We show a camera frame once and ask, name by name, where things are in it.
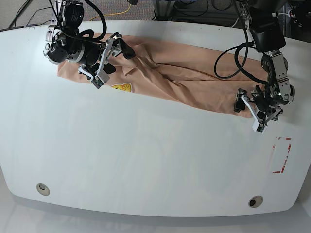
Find yellow cable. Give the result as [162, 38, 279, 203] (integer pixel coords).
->
[102, 4, 133, 18]

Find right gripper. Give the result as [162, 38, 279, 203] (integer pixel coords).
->
[43, 32, 135, 83]

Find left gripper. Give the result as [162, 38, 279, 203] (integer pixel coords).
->
[234, 85, 295, 125]

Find table grommet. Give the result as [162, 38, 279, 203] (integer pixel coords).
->
[248, 196, 263, 208]
[36, 183, 50, 196]

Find left table grommet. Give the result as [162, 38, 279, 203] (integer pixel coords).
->
[36, 183, 50, 196]

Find right table grommet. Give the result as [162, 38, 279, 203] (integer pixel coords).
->
[248, 196, 263, 208]

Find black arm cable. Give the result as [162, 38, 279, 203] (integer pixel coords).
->
[213, 0, 268, 85]
[77, 0, 107, 43]

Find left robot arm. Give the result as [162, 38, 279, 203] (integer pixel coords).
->
[234, 0, 295, 133]

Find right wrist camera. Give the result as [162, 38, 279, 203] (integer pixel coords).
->
[90, 75, 110, 89]

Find peach t-shirt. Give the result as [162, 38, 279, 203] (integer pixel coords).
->
[57, 31, 277, 119]

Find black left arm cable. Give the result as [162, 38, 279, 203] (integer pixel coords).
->
[213, 0, 268, 85]

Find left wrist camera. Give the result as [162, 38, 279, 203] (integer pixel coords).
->
[252, 121, 267, 134]

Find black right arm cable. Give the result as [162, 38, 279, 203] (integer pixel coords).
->
[77, 0, 107, 43]

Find red tape rectangle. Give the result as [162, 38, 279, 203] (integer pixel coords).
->
[270, 137, 292, 174]

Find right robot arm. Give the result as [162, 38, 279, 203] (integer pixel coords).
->
[43, 0, 136, 88]

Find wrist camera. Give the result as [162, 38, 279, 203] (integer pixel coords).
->
[252, 121, 267, 134]
[90, 75, 110, 89]

